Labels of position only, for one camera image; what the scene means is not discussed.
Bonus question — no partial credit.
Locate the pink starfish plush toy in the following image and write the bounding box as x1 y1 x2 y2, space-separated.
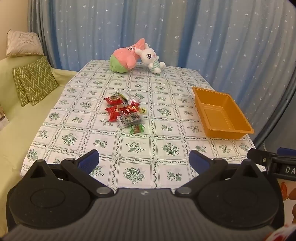
109 39 148 74

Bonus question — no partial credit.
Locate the red white printed clothing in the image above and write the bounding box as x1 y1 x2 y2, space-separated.
264 224 296 241

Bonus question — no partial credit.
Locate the clear printed snack packet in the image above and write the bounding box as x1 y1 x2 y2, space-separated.
116 112 143 128

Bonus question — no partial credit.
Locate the green zigzag pillow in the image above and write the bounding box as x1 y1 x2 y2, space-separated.
12 66 30 107
18 56 59 106

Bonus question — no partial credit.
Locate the light green sofa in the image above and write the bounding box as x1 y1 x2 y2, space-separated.
0 56 79 232

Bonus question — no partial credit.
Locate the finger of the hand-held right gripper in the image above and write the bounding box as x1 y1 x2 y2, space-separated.
247 148 278 172
277 147 296 156

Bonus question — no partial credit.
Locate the orange printed cloth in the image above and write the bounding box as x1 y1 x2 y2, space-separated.
277 179 296 232

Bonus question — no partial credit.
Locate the small red snack packet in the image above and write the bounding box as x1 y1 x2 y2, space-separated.
104 95 121 105

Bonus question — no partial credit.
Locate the printed paper box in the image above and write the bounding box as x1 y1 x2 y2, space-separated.
0 105 10 131

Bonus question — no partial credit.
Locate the orange plastic tray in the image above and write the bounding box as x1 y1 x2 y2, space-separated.
192 86 255 140

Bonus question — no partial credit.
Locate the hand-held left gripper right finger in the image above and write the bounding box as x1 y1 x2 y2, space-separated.
174 150 264 198

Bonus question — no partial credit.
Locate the white rabbit plush toy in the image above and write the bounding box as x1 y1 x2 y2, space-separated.
135 44 165 74

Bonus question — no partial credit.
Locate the grey cover with lace trim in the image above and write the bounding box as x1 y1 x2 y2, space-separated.
262 88 296 153

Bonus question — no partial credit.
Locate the blue star curtain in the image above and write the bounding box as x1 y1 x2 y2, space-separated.
28 0 296 149

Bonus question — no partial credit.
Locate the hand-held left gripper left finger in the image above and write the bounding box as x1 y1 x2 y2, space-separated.
25 149 115 198

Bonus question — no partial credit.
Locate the red foil candy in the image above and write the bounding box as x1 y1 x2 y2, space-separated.
120 104 139 115

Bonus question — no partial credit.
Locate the square red snack packet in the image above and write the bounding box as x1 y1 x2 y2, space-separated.
106 105 123 121

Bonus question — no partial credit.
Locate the beige pillow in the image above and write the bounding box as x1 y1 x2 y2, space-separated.
6 30 45 57

